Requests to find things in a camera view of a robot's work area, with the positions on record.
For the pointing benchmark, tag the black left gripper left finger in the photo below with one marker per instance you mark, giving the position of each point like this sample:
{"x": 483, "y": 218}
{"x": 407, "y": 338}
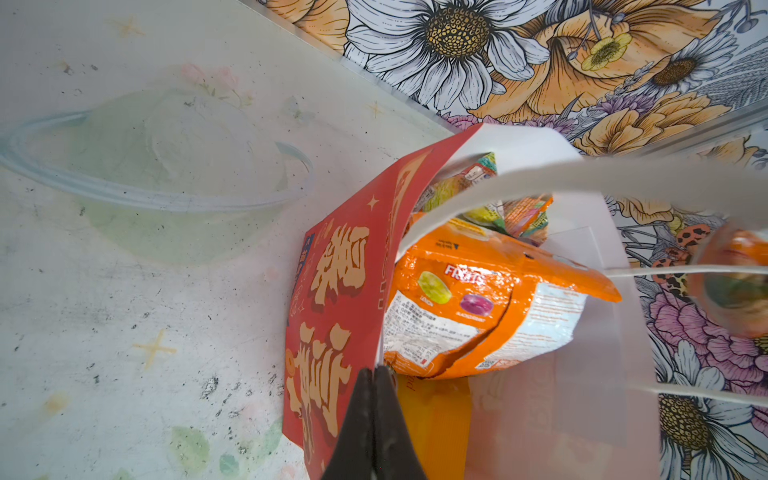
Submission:
{"x": 353, "y": 456}

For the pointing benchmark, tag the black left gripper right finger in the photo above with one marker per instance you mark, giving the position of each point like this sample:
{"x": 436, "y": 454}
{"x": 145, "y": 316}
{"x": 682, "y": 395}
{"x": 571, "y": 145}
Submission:
{"x": 394, "y": 454}

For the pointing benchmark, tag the orange snack bag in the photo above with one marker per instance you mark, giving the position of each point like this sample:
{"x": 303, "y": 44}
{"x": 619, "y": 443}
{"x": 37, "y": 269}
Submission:
{"x": 466, "y": 301}

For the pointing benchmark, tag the red white paper bag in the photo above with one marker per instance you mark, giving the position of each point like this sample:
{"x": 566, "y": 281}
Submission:
{"x": 588, "y": 411}

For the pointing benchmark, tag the colourful candy snack bag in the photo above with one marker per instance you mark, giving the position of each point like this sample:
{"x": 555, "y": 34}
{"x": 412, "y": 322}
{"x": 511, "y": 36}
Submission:
{"x": 523, "y": 218}

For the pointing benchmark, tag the orange Fox's fruits candy bag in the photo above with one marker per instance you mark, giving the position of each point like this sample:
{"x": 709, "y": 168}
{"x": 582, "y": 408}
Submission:
{"x": 730, "y": 281}

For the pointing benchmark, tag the clear plastic bowl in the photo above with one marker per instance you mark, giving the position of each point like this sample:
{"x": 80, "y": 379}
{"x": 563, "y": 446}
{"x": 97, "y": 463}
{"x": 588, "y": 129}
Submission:
{"x": 168, "y": 174}

